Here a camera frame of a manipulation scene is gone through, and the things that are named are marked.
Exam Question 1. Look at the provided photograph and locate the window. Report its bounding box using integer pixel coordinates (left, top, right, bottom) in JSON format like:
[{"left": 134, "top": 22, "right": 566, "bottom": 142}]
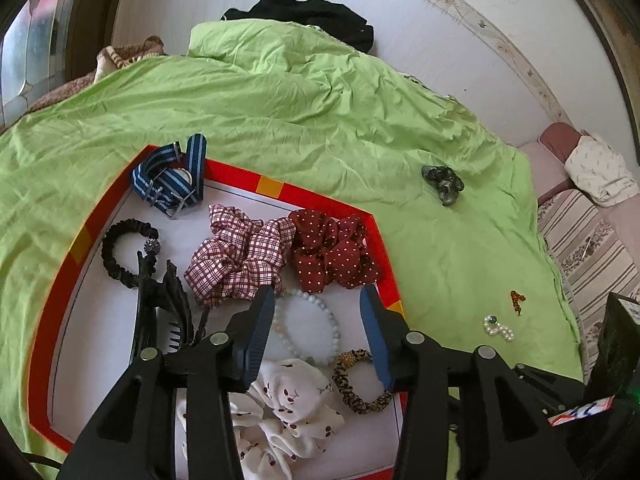
[{"left": 0, "top": 0, "right": 81, "bottom": 133}]

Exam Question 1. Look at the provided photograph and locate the brown patterned blanket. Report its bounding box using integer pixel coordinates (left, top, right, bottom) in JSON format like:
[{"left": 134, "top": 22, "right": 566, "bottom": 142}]
[{"left": 25, "top": 35, "right": 166, "bottom": 114}]

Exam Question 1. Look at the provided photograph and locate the large black hair claw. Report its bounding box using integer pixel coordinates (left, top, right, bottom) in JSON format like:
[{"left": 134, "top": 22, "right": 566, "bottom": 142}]
[{"left": 129, "top": 252, "right": 211, "bottom": 367}]

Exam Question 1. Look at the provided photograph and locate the white cherry print scrunchie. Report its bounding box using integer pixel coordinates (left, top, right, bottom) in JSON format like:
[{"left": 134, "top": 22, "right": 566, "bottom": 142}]
[{"left": 175, "top": 359, "right": 346, "bottom": 480}]

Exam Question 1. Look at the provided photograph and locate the pearl bead bracelet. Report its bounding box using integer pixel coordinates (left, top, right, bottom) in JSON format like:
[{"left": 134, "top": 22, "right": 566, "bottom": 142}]
[{"left": 482, "top": 314, "right": 516, "bottom": 344}]

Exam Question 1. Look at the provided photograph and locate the green bedsheet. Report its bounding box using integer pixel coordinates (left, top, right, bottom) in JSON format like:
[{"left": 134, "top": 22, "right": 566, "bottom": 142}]
[{"left": 0, "top": 19, "right": 586, "bottom": 480}]

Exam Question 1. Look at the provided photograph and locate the black scrunchie with bead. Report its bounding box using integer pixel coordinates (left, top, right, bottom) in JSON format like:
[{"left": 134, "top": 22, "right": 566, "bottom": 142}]
[{"left": 101, "top": 218, "right": 160, "bottom": 291}]

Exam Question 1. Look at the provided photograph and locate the striped floral sofa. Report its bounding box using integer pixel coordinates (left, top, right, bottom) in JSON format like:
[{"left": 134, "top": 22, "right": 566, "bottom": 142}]
[{"left": 535, "top": 122, "right": 640, "bottom": 376}]

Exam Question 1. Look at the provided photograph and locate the white patterned pillow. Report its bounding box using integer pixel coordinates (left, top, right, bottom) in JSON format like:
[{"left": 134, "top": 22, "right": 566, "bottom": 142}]
[{"left": 565, "top": 132, "right": 640, "bottom": 209}]

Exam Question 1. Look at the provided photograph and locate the red-bordered white tray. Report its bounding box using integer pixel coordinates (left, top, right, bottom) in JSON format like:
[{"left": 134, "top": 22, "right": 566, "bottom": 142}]
[{"left": 27, "top": 145, "right": 412, "bottom": 480}]

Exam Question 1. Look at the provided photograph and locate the leopard print hair tie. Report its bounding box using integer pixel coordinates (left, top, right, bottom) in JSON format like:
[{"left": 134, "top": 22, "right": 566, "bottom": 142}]
[{"left": 332, "top": 350, "right": 396, "bottom": 415}]

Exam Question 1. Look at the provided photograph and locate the red polka dot scrunchie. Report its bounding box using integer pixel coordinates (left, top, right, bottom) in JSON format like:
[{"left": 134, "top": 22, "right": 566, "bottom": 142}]
[{"left": 287, "top": 210, "right": 382, "bottom": 292}]

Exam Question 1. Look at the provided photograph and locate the pale bead bracelet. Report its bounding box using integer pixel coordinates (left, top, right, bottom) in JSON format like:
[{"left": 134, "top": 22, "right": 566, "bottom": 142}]
[{"left": 270, "top": 287, "right": 341, "bottom": 367}]

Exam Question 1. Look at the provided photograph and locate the dark green scrunchie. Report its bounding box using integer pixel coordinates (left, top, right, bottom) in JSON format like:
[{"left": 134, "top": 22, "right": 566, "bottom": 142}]
[{"left": 421, "top": 165, "right": 465, "bottom": 207}]

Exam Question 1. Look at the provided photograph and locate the blue striped watch strap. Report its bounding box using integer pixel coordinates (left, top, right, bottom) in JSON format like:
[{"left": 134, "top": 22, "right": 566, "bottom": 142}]
[{"left": 131, "top": 133, "right": 208, "bottom": 220}]

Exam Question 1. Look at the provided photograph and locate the plaid scrunchie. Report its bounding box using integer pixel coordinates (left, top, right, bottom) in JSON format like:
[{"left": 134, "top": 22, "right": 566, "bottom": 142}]
[{"left": 184, "top": 204, "right": 296, "bottom": 309}]

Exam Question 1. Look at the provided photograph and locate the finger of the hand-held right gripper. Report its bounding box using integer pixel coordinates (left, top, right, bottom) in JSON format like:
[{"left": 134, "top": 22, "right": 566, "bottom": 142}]
[{"left": 514, "top": 362, "right": 587, "bottom": 402}]

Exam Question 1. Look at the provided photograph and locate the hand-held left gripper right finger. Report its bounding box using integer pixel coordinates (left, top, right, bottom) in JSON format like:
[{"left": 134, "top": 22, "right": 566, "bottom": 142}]
[{"left": 359, "top": 284, "right": 583, "bottom": 480}]

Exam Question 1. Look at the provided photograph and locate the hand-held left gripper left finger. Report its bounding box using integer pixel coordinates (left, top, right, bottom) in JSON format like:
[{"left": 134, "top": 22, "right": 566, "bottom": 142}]
[{"left": 57, "top": 285, "right": 277, "bottom": 480}]

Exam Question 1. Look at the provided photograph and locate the black cloth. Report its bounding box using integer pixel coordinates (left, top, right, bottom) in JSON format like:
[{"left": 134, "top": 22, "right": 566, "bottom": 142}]
[{"left": 220, "top": 0, "right": 375, "bottom": 54}]

